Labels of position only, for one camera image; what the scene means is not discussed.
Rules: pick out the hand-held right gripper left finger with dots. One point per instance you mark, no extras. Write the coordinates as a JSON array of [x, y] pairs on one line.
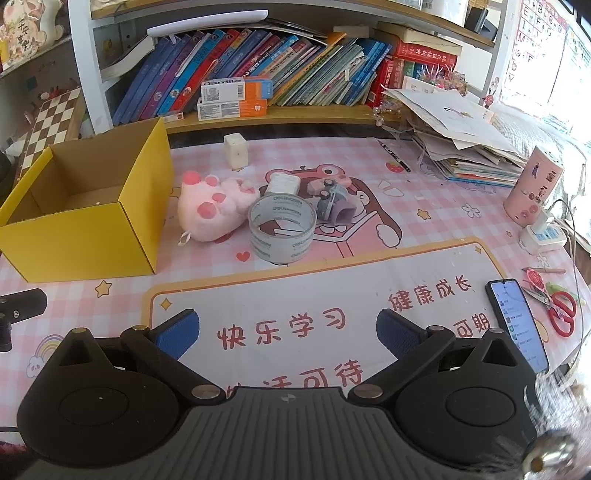
[[178, 330]]

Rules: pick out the grey toy truck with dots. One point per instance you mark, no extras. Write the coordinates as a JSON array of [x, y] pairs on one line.
[[332, 203]]

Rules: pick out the clear packing tape roll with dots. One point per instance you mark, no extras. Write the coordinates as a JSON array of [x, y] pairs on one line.
[[281, 252]]

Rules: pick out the black pen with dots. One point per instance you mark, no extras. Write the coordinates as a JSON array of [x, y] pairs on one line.
[[395, 156]]

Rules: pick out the white quilted cloth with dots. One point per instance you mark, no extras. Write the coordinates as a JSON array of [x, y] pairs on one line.
[[540, 124]]

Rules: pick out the pile of papers and booklets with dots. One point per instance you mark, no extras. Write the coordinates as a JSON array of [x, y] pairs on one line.
[[461, 138]]

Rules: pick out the row of colourful books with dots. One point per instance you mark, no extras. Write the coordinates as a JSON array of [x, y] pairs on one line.
[[277, 60]]

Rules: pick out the pink checked printed desk mat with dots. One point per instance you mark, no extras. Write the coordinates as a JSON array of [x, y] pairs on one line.
[[323, 286]]

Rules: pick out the yellow cardboard box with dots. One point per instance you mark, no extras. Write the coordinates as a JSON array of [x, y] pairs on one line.
[[83, 240]]

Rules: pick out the clear bead ornament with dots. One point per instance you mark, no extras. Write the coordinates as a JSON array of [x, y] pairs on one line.
[[385, 115]]

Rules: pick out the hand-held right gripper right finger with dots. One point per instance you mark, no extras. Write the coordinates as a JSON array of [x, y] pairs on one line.
[[397, 332]]

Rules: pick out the person's fluffy sleeve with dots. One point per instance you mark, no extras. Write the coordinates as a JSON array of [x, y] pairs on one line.
[[554, 415]]

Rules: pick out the white power strip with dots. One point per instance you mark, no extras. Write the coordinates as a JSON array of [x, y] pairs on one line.
[[542, 239]]

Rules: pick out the white and wooden bookshelf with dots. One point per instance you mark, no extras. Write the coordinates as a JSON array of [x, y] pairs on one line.
[[323, 113]]

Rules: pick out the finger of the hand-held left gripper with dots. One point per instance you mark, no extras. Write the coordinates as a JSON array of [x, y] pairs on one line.
[[25, 305]]

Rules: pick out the small cream white cube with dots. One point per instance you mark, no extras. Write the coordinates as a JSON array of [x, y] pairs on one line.
[[235, 150]]

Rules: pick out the pink cylinder pen holder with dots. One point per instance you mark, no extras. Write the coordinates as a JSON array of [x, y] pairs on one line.
[[531, 184]]

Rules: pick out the pink plush paw toy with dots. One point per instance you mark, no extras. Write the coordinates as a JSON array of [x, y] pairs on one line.
[[207, 217]]

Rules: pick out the white side shelf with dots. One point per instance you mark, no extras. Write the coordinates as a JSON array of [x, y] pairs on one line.
[[41, 74]]

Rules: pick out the white charger plug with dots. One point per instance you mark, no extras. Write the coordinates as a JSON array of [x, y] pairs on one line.
[[284, 184]]

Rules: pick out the cartoon cat sign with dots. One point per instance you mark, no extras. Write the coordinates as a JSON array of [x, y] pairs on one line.
[[27, 27]]

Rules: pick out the wall letter chart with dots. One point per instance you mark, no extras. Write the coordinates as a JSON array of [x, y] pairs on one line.
[[531, 46]]

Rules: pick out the black smartphone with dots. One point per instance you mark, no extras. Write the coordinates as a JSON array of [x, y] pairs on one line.
[[515, 318]]

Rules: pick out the small red and white box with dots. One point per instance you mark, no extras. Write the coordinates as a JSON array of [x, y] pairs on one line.
[[174, 117]]

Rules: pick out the red scissors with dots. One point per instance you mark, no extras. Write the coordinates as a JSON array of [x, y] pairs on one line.
[[563, 314]]

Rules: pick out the brown and white chessboard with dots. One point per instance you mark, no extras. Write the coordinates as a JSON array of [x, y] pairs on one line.
[[46, 124]]

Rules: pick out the white lamp bar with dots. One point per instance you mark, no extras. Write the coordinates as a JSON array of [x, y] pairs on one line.
[[207, 26]]

